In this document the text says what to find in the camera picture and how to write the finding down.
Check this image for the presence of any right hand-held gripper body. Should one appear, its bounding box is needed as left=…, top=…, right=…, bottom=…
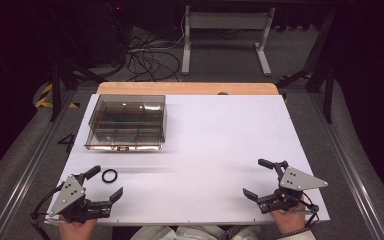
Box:
left=273, top=166, right=329, bottom=215

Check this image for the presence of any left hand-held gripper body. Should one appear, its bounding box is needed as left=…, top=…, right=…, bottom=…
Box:
left=47, top=173, right=97, bottom=224

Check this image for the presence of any black rubber ring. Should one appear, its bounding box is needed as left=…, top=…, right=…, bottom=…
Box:
left=101, top=168, right=119, bottom=184

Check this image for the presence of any clear plastic compartment box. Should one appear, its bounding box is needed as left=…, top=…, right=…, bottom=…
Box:
left=84, top=93, right=167, bottom=153

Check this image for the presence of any person's left hand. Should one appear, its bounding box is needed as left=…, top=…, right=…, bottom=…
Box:
left=58, top=217, right=99, bottom=240

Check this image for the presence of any person's right hand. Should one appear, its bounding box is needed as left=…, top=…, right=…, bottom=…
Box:
left=268, top=195, right=310, bottom=236

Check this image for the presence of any white work board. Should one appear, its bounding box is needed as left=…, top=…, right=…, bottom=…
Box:
left=44, top=93, right=331, bottom=226

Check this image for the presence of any person's light clothing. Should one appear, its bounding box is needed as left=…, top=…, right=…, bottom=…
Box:
left=129, top=224, right=272, bottom=240

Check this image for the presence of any yellow black hazard tape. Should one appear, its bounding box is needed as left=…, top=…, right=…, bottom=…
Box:
left=34, top=82, right=81, bottom=110

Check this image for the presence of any black metal stand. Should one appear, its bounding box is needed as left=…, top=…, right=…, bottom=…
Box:
left=275, top=9, right=337, bottom=125
left=47, top=58, right=110, bottom=123

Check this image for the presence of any wooden table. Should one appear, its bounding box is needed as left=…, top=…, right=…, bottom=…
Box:
left=96, top=81, right=280, bottom=96

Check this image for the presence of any dark computer tower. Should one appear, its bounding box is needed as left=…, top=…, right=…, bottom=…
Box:
left=78, top=0, right=129, bottom=67

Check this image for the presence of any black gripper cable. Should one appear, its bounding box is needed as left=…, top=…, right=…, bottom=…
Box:
left=29, top=181, right=65, bottom=234
left=298, top=190, right=322, bottom=230

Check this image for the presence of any dark wrist bracelet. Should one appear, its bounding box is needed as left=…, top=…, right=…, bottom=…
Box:
left=275, top=227, right=310, bottom=240

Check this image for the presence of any aluminium floor rail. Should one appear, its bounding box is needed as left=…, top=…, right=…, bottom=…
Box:
left=308, top=92, right=384, bottom=240
left=0, top=89, right=78, bottom=240

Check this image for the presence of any bundle of black floor cables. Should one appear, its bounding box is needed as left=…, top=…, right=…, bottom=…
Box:
left=123, top=13, right=185, bottom=83

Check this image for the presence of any white metal desk frame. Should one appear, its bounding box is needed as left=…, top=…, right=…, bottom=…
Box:
left=180, top=4, right=277, bottom=77

